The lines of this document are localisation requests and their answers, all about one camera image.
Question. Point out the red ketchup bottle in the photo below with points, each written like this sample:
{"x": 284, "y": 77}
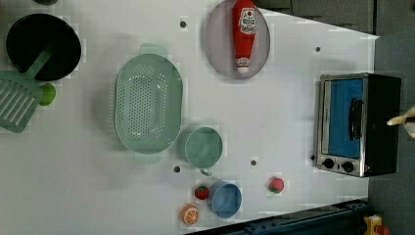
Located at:
{"x": 244, "y": 30}

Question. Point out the black round pan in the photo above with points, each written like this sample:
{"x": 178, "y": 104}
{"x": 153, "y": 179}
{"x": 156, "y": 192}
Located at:
{"x": 31, "y": 34}

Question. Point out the lilac round plate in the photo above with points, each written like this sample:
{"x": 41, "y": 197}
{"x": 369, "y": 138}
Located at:
{"x": 220, "y": 46}

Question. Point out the blue cup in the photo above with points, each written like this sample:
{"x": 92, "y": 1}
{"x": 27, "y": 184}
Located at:
{"x": 224, "y": 198}

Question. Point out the yellow plush banana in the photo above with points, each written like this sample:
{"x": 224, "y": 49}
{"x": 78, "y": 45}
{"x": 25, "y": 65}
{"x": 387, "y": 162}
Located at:
{"x": 407, "y": 120}

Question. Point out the green perforated colander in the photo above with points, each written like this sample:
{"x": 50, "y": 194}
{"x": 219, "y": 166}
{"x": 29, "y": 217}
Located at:
{"x": 148, "y": 102}

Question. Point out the lime green cup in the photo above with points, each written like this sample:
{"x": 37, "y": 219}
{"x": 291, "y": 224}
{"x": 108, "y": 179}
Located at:
{"x": 49, "y": 94}

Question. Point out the black toaster oven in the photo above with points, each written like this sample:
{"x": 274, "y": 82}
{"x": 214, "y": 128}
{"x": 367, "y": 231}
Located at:
{"x": 353, "y": 137}

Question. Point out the orange slice toy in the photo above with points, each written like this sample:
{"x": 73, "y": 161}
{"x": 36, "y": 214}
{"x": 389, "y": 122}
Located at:
{"x": 190, "y": 214}

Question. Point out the green mug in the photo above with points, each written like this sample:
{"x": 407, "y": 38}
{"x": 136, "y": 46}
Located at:
{"x": 201, "y": 147}

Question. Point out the green spatula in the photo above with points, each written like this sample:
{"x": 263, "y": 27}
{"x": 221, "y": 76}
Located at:
{"x": 21, "y": 94}

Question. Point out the small red toy strawberry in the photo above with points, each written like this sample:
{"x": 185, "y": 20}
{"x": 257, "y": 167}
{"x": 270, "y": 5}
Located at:
{"x": 201, "y": 192}

